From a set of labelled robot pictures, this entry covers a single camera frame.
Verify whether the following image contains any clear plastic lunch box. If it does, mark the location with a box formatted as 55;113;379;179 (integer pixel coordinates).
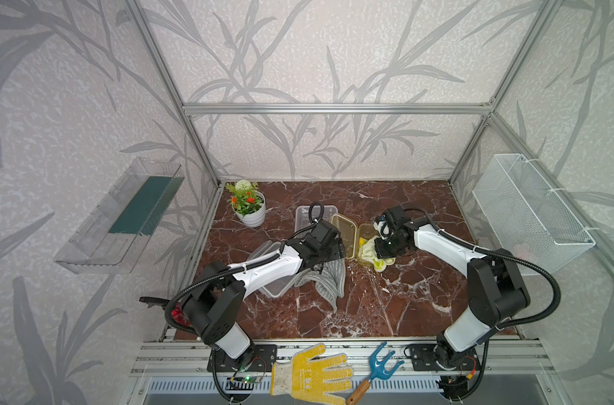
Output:
291;205;339;240

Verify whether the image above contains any green yellow cloth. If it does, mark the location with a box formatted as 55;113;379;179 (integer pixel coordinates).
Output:
357;236;396;273

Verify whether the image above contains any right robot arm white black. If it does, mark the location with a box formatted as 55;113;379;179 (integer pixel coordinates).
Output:
374;218;562;370

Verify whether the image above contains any teal garden hand fork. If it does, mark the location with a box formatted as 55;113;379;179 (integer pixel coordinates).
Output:
346;341;404;405

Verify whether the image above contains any red black spray bottle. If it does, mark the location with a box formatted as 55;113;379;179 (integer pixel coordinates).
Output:
139;296;192;327

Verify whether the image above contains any white flower pot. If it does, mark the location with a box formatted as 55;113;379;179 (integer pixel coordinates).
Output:
235;192;267;228

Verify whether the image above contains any white wire mesh basket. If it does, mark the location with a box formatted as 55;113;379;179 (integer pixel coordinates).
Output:
472;154;595;273

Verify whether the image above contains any green artificial plant with flowers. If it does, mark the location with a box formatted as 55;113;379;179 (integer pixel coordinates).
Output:
225;180;259;214

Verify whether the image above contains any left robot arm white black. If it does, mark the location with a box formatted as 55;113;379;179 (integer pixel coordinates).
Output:
165;220;344;361

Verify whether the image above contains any clear acrylic wall shelf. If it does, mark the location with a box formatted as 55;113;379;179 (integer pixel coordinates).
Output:
54;158;185;275

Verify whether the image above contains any grey striped cleaning cloth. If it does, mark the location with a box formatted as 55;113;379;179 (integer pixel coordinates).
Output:
293;258;346;312

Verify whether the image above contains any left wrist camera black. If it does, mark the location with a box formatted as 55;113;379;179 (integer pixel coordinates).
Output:
308;202;324;224

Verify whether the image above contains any yellow work glove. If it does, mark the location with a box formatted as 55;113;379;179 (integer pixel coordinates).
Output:
270;344;354;405

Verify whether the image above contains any clear lunch box lid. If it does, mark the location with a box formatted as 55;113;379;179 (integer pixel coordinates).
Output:
245;241;302;298

